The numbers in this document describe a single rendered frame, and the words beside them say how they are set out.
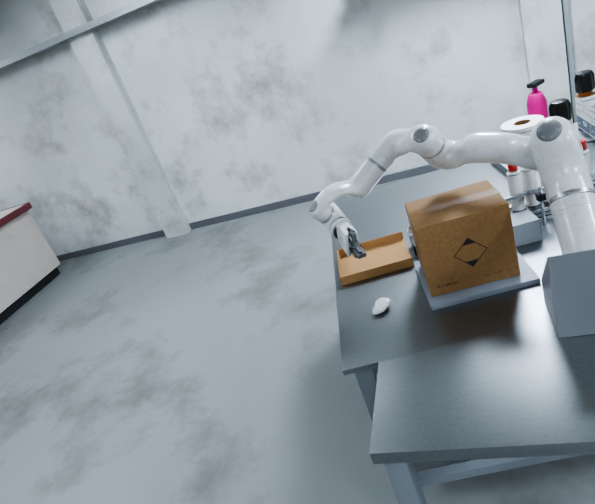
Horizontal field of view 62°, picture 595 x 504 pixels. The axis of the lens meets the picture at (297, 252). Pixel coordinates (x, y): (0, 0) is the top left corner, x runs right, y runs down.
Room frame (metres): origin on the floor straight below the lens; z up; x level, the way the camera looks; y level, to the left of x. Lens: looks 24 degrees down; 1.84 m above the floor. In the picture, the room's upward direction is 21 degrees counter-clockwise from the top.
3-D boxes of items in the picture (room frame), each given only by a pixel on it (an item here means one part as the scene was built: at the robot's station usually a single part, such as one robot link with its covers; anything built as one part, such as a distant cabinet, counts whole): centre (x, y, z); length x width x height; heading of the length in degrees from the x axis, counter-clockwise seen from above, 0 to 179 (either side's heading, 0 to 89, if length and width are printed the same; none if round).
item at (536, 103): (4.13, -2.43, 0.34); 0.31 x 0.30 x 0.69; 158
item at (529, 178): (1.75, -0.96, 0.98); 0.05 x 0.05 x 0.20
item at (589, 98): (2.24, -1.56, 1.04); 0.09 x 0.09 x 0.29
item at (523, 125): (2.31, -1.27, 0.95); 0.20 x 0.20 x 0.14
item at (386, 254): (1.87, -0.30, 0.85); 0.30 x 0.26 x 0.04; 79
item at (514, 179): (1.75, -0.90, 0.98); 0.05 x 0.05 x 0.20
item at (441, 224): (1.52, -0.55, 0.99); 0.30 x 0.24 x 0.27; 78
